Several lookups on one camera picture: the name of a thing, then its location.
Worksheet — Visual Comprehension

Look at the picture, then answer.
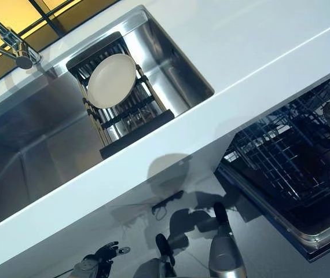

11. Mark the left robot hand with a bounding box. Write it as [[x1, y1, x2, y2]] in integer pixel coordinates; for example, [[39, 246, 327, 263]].
[[82, 240, 131, 269]]

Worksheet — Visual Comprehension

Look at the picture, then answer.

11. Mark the large beige plate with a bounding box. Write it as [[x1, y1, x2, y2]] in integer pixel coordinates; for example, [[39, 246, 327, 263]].
[[86, 53, 137, 110]]

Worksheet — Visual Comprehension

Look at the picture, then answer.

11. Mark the black left robot foot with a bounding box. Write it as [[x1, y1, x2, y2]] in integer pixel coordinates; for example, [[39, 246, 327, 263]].
[[155, 233, 173, 257]]

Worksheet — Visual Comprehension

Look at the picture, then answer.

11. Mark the black robot foot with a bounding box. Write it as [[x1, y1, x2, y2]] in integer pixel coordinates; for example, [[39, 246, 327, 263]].
[[155, 233, 173, 257], [212, 202, 229, 229]]

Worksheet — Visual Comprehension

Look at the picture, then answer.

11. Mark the silver right robot leg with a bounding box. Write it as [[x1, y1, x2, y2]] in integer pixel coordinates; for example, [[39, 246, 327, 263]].
[[208, 225, 248, 278]]

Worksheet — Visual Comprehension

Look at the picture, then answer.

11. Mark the black right robot foot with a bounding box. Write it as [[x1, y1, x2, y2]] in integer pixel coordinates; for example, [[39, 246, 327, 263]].
[[212, 202, 229, 229]]

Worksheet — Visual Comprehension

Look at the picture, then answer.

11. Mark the black sink dish rack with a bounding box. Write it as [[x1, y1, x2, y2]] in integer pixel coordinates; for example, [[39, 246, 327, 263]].
[[65, 31, 174, 159]]

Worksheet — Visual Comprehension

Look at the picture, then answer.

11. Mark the stainless steel kitchen sink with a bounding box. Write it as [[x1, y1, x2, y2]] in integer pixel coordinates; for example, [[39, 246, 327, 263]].
[[0, 4, 215, 232]]

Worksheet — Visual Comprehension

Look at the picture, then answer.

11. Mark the chrome gooseneck kitchen faucet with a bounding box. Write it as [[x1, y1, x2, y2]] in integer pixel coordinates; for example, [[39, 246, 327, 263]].
[[0, 5, 43, 70]]

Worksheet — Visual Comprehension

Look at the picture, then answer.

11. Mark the dark wire dishwasher rack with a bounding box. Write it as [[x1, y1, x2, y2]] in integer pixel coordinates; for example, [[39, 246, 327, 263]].
[[222, 68, 330, 203]]

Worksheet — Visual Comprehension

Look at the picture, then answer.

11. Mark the dark metal window frame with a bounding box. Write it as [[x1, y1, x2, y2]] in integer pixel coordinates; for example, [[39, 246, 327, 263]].
[[0, 0, 78, 93]]

